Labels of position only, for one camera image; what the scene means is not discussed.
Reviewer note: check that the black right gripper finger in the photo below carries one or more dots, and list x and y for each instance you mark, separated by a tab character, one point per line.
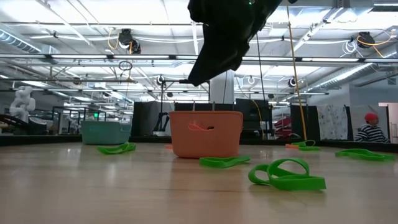
214	67

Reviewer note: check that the black partition panel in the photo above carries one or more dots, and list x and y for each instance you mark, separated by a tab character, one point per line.
143	118
252	118

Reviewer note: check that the orange plastic basket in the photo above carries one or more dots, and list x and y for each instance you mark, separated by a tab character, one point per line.
224	140

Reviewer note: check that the teal plastic basket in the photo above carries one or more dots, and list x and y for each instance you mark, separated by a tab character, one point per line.
105	133

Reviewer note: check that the patterned white cloth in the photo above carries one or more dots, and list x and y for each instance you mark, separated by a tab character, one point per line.
332	121

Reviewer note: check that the person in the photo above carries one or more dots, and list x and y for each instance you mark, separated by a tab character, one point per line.
371	132

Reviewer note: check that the white robot figure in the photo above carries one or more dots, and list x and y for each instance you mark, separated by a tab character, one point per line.
23	105

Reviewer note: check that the black aluminium table frame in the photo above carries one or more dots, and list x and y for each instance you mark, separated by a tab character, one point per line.
46	140

